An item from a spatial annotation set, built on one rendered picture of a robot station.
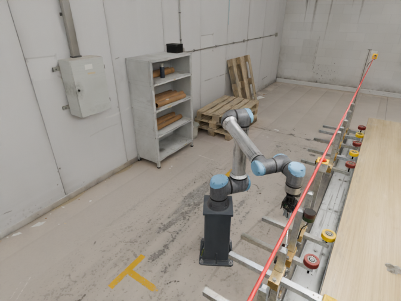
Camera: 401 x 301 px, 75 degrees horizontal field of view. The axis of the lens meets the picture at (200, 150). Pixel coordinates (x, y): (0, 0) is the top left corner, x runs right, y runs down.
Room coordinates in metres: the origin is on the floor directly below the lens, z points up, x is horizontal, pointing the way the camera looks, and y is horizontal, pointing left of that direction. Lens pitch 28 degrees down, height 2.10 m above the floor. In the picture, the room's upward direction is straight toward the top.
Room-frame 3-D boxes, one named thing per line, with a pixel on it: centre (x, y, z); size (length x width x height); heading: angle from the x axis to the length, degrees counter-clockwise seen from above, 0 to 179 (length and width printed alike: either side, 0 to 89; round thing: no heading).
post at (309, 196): (1.28, -0.67, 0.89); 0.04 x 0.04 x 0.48; 56
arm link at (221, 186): (1.81, -0.16, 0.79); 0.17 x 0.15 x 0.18; 108
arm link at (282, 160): (1.32, -0.48, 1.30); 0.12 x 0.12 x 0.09; 18
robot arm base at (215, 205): (1.80, -0.15, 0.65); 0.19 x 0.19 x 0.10
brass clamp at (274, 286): (0.85, -0.38, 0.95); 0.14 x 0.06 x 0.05; 146
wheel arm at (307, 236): (1.27, -0.61, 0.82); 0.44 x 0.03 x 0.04; 56
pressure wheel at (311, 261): (0.98, -0.61, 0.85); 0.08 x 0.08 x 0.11
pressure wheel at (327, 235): (1.16, -0.78, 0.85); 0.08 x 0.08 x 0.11
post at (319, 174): (1.50, -0.81, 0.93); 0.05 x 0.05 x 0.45; 56
